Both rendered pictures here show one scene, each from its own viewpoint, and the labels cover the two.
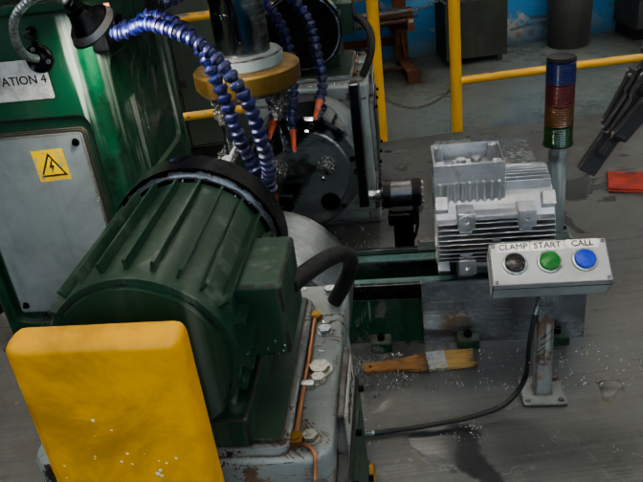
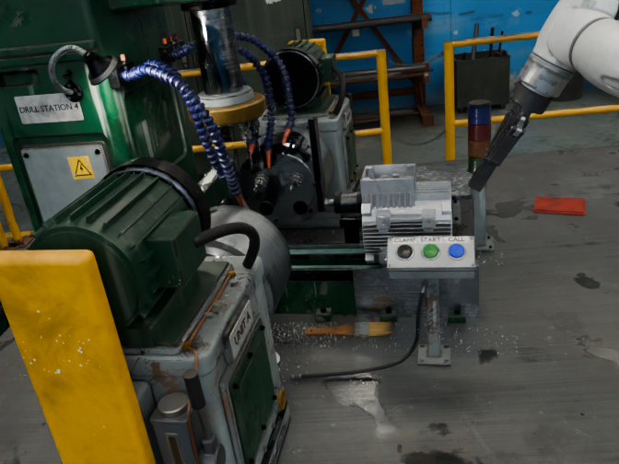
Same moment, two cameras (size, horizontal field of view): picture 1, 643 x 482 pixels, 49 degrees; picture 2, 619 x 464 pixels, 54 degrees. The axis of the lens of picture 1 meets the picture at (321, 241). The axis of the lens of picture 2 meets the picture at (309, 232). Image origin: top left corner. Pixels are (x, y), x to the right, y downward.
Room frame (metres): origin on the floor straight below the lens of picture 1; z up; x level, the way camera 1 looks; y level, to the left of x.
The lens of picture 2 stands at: (-0.18, -0.20, 1.63)
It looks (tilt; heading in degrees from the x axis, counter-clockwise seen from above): 25 degrees down; 6
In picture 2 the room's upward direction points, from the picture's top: 7 degrees counter-clockwise
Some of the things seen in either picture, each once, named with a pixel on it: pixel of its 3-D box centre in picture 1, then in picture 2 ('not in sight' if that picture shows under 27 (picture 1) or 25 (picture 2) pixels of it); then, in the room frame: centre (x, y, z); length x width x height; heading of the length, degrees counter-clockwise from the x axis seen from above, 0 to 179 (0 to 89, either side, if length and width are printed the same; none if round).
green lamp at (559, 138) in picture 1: (558, 133); (479, 162); (1.42, -0.53, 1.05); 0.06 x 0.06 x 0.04
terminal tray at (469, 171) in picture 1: (467, 171); (389, 186); (1.15, -0.27, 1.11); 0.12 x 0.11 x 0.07; 81
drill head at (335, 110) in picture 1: (309, 152); (290, 170); (1.53, 0.00, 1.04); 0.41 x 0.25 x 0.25; 172
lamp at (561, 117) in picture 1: (559, 113); (479, 146); (1.42, -0.53, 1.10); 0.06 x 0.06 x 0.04
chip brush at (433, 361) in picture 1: (419, 362); (348, 330); (1.03, -0.15, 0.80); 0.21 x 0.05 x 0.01; 88
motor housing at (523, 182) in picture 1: (490, 218); (408, 222); (1.15, -0.31, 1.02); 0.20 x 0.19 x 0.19; 81
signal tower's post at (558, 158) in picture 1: (557, 152); (479, 177); (1.42, -0.53, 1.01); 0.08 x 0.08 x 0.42; 82
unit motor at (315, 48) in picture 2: (328, 65); (315, 106); (1.82, -0.08, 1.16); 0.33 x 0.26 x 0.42; 172
